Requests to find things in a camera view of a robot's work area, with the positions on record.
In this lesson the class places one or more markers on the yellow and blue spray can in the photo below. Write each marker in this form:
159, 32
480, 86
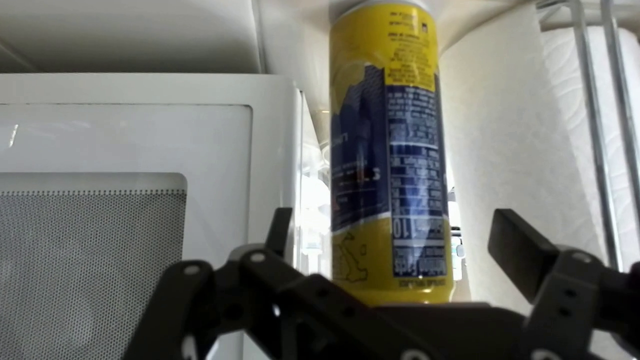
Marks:
390, 152

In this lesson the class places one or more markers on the white microwave oven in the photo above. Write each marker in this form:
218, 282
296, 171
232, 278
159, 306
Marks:
133, 152

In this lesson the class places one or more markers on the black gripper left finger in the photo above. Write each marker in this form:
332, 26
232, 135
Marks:
221, 300

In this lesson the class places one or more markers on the white paper towel roll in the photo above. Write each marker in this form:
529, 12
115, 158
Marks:
513, 147

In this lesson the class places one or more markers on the metal paper towel holder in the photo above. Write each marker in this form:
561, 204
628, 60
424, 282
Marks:
593, 133

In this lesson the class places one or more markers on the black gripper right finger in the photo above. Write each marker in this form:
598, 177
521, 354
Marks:
580, 300

